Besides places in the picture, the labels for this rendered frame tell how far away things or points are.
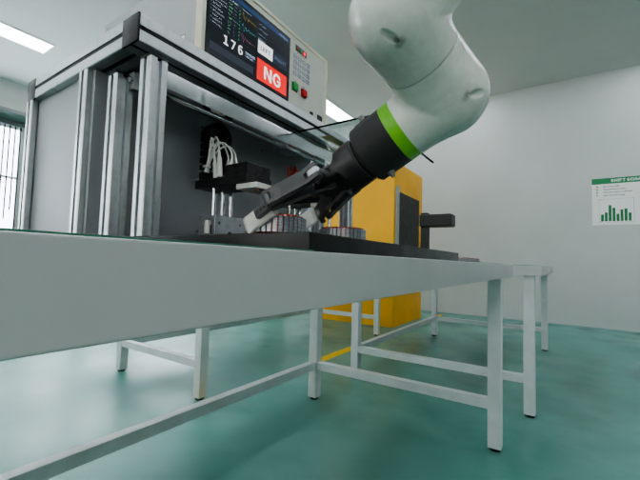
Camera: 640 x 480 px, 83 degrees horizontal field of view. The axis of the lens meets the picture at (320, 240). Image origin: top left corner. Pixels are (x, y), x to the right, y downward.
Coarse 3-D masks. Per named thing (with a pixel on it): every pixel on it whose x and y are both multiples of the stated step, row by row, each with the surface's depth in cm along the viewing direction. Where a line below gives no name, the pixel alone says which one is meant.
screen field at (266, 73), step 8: (264, 64) 83; (256, 72) 81; (264, 72) 83; (272, 72) 86; (280, 72) 88; (264, 80) 83; (272, 80) 86; (280, 80) 88; (272, 88) 86; (280, 88) 88
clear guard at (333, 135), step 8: (352, 120) 82; (312, 128) 89; (320, 128) 88; (328, 128) 87; (336, 128) 87; (344, 128) 87; (352, 128) 87; (304, 136) 94; (312, 136) 94; (320, 136) 94; (328, 136) 93; (336, 136) 93; (344, 136) 93; (320, 144) 100; (328, 144) 99; (336, 144) 99
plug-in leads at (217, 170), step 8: (216, 136) 73; (216, 144) 76; (216, 152) 76; (208, 160) 75; (232, 160) 74; (208, 168) 76; (216, 168) 74; (200, 176) 75; (208, 176) 75; (216, 176) 72
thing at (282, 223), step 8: (280, 216) 61; (288, 216) 62; (296, 216) 63; (264, 224) 61; (272, 224) 61; (280, 224) 61; (288, 224) 62; (296, 224) 63; (304, 224) 65; (256, 232) 62
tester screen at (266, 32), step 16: (224, 0) 74; (240, 0) 77; (224, 16) 74; (240, 16) 77; (256, 16) 81; (208, 32) 70; (224, 32) 73; (240, 32) 77; (256, 32) 81; (272, 32) 86; (208, 48) 70; (224, 48) 73; (256, 48) 81; (272, 48) 86; (288, 48) 91; (256, 64) 81; (272, 64) 86; (256, 80) 81
